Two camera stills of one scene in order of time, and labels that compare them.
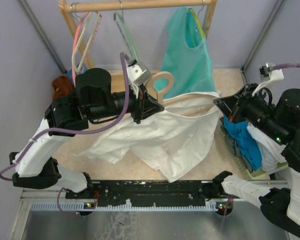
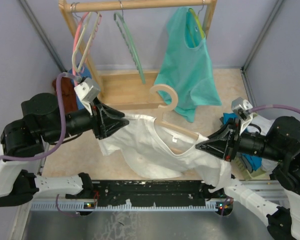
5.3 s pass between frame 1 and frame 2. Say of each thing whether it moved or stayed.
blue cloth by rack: stayed
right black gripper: moved
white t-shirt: moved
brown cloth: stayed
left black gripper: moved
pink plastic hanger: stayed
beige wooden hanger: moved
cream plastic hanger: stayed
